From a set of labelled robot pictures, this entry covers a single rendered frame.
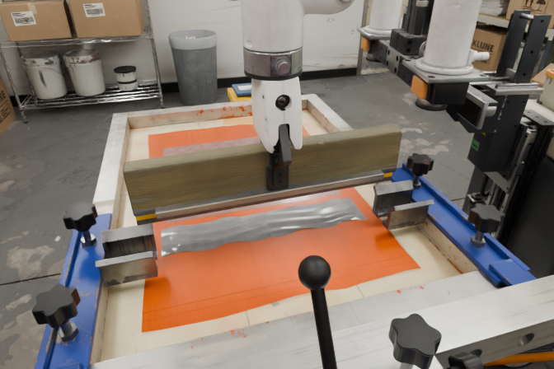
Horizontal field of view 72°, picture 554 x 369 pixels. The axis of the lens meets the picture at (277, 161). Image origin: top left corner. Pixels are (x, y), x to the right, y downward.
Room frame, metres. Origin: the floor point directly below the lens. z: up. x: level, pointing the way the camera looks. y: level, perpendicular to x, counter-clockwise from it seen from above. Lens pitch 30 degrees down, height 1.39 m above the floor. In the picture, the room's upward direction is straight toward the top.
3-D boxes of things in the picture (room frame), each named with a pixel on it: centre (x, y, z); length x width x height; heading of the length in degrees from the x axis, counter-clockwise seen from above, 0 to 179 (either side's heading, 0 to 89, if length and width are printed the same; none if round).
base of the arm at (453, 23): (0.89, -0.41, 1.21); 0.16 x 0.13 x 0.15; 95
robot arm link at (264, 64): (0.48, 0.00, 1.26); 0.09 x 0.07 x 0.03; 16
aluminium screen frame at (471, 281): (0.66, 0.06, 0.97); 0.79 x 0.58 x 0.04; 16
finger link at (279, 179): (0.46, 0.00, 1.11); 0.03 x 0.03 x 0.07; 16
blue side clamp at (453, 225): (0.51, -0.28, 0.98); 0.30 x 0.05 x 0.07; 16
